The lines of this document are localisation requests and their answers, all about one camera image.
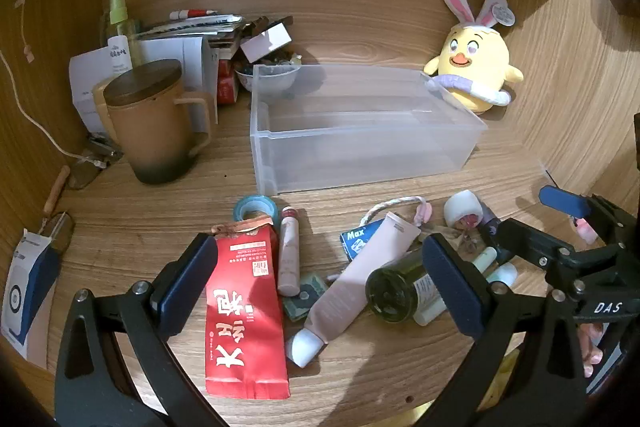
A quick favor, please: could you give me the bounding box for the brown mug with lid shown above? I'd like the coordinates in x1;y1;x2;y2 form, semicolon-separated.
92;59;214;186

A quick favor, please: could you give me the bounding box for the ceramic bowl with trinkets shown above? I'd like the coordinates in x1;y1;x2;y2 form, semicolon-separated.
235;57;303;96

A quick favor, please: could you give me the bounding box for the dark green glass bottle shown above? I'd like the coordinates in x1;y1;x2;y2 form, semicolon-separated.
365;249;451;324

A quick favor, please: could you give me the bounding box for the yellow chick plush toy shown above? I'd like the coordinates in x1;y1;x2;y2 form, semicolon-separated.
424;0;525;115

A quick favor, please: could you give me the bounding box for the stack of booklets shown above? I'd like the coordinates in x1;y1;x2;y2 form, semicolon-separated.
139;12;247;44

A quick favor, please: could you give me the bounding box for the pink lip tube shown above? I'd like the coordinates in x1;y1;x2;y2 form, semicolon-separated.
277;206;301;298

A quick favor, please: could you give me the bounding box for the white and blue device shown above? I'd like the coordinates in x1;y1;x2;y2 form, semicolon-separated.
0;229;64;359

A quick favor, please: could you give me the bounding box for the small white pink box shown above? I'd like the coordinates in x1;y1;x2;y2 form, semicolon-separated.
240;23;293;62

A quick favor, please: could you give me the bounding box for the green spray bottle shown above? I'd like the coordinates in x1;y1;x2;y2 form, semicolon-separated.
101;0;139;72

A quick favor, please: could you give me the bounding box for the clear plastic storage bin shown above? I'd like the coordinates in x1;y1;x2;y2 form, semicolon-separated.
250;64;488;196

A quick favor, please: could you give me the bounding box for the blue tape roll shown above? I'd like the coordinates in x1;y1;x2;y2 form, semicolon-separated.
234;194;277;224

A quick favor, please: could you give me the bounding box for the pink cream tube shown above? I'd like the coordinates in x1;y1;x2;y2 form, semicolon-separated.
286;212;422;369

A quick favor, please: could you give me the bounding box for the pale green tube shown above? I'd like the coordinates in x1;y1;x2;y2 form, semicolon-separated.
412;247;499;327

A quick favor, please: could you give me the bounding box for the red and white marker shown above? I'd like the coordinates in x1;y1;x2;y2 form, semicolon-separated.
169;8;219;20

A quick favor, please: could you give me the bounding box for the small red box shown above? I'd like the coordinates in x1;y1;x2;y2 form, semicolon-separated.
216;59;240;106

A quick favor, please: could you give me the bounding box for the braided pink white bracelet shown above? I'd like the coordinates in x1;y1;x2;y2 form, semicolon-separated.
360;195;433;229

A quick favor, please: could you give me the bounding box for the white tape roll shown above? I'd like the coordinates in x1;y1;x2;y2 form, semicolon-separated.
444;189;484;229

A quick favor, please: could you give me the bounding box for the person's right hand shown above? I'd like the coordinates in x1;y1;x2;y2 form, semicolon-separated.
577;321;610;379

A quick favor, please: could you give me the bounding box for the white cable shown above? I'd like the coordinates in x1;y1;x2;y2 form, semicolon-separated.
0;52;109;168

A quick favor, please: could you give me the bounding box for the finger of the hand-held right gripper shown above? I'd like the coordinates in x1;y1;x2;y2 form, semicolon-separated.
539;185;640;246
492;218;608;279

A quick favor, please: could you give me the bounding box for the green sachet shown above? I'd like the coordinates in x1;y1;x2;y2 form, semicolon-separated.
281;272;329;322

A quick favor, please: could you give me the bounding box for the yellow soft object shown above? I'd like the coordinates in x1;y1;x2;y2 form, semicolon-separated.
482;352;521;408

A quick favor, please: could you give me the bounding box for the mint small case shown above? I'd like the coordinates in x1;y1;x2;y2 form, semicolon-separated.
487;262;519;288

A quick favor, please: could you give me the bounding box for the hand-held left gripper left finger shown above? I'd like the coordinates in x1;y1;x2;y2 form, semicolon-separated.
54;233;226;427

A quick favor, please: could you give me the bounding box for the red tea packet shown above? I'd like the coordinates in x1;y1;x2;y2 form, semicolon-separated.
205;216;291;401

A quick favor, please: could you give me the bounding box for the wooden handled tool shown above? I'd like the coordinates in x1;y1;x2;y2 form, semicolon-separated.
42;166;76;254

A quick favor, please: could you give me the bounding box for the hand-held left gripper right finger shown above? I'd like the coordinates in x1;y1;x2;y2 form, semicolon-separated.
415;233;588;427

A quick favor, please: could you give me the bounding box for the blue staples box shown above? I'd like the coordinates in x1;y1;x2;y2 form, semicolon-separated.
340;219;386;263

